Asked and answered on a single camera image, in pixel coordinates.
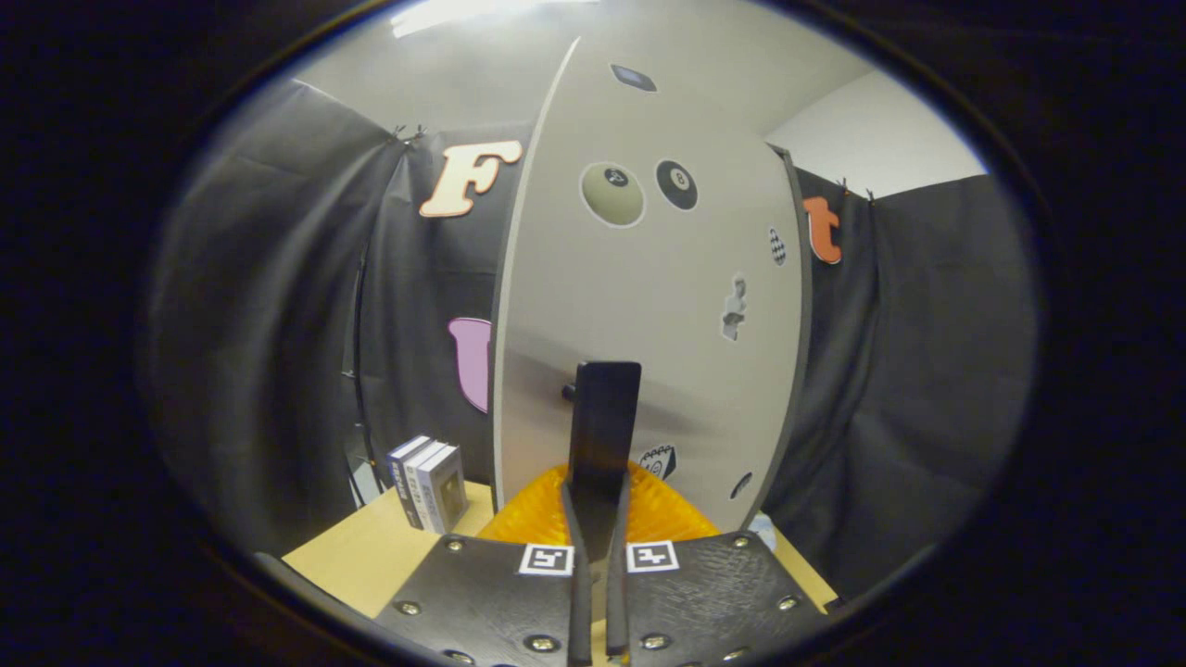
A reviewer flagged black door handle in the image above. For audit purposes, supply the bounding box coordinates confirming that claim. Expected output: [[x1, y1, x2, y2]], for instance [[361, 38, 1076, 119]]
[[561, 361, 643, 561]]

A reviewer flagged small grey box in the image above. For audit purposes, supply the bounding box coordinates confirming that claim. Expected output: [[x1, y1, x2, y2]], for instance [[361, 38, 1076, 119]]
[[417, 445, 469, 535]]

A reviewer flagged white cabinet door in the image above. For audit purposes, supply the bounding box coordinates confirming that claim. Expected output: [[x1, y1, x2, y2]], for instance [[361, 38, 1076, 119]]
[[489, 35, 805, 534]]

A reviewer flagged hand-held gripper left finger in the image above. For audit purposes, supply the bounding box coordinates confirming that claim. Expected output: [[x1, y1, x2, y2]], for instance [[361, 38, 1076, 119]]
[[373, 463, 596, 667]]

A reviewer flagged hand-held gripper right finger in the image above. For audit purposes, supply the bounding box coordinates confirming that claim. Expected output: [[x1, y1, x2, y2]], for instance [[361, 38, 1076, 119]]
[[605, 461, 827, 667]]

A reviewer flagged grey cabinet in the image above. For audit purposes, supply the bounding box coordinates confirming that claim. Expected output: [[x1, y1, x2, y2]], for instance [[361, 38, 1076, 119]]
[[764, 144, 816, 529]]

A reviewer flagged ceiling light panel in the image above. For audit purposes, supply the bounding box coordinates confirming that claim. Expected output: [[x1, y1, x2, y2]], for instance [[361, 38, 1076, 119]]
[[389, 0, 594, 38]]

